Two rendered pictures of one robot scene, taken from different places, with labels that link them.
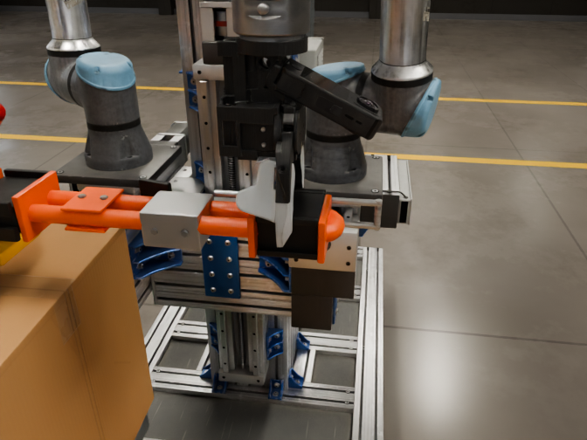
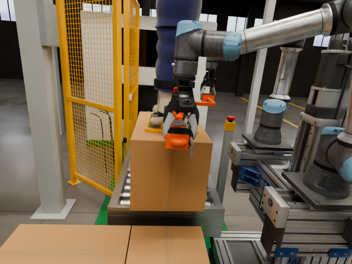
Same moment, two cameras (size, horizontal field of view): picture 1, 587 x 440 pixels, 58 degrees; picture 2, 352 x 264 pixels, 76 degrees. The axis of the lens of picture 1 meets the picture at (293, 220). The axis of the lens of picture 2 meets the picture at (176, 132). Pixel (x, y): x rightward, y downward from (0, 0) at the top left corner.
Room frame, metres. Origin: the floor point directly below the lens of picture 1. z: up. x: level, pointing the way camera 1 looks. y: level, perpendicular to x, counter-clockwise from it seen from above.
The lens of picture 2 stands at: (0.37, -0.69, 1.46)
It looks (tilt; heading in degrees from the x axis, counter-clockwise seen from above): 18 degrees down; 77
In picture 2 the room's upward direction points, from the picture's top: 4 degrees clockwise
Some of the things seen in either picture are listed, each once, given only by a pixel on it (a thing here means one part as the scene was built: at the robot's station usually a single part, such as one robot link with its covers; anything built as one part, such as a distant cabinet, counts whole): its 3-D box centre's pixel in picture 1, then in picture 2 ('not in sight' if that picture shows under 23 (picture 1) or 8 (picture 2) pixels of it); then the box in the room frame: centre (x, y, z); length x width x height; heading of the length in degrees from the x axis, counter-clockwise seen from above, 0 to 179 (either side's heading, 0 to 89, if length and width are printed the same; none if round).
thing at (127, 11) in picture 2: not in sight; (132, 88); (0.44, 2.24, 1.05); 1.17 x 0.10 x 2.10; 82
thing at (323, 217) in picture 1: (291, 225); (176, 137); (0.53, 0.00, 1.20); 0.08 x 0.07 x 0.05; 81
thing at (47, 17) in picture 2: not in sight; (48, 24); (-0.19, 1.29, 1.62); 0.20 x 0.05 x 0.30; 82
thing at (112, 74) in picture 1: (107, 86); (273, 112); (1.17, 0.41, 1.20); 0.13 x 0.12 x 0.14; 46
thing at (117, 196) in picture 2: not in sight; (133, 146); (0.45, 1.63, 0.50); 2.31 x 0.05 x 0.19; 82
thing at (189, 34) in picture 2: not in sight; (188, 42); (0.55, 0.02, 1.50); 0.09 x 0.08 x 0.11; 155
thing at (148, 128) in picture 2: not in sight; (155, 119); (0.54, 0.61, 1.10); 0.34 x 0.10 x 0.05; 81
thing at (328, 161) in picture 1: (332, 149); (328, 174); (1.09, -0.09, 1.09); 0.15 x 0.15 x 0.10
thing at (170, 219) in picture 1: (179, 219); (176, 127); (0.56, 0.13, 1.20); 0.07 x 0.07 x 0.04; 81
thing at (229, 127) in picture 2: not in sight; (222, 176); (1.18, 0.93, 0.50); 0.07 x 0.07 x 1.00; 82
